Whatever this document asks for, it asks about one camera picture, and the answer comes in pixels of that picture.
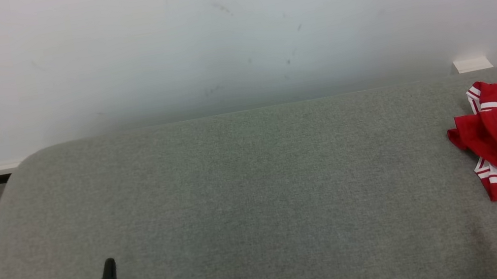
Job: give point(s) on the white wall box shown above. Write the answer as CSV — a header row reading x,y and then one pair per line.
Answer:
x,y
473,64

